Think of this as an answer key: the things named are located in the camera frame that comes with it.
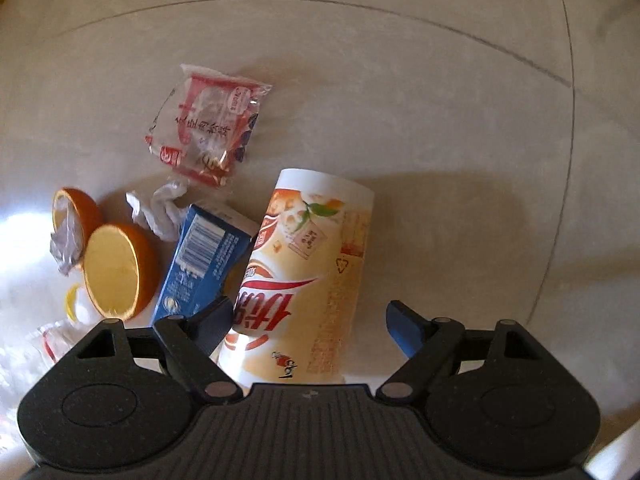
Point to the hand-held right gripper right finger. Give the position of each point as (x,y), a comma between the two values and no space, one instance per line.
(404,329)

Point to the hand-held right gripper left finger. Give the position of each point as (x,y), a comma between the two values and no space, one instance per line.
(216,321)

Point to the orange print paper cup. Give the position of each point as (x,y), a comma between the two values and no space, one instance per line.
(310,260)

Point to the blue carton box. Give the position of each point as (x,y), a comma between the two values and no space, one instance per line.
(200,255)

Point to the crumpled white tissue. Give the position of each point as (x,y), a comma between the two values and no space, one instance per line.
(157,215)

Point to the yellow bottle cap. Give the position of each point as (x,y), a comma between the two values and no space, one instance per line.
(71,305)

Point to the clear plastic wrapper red edge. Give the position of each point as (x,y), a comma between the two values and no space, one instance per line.
(52,340)

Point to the hollow orange peel half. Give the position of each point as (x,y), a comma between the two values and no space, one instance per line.
(82,205)

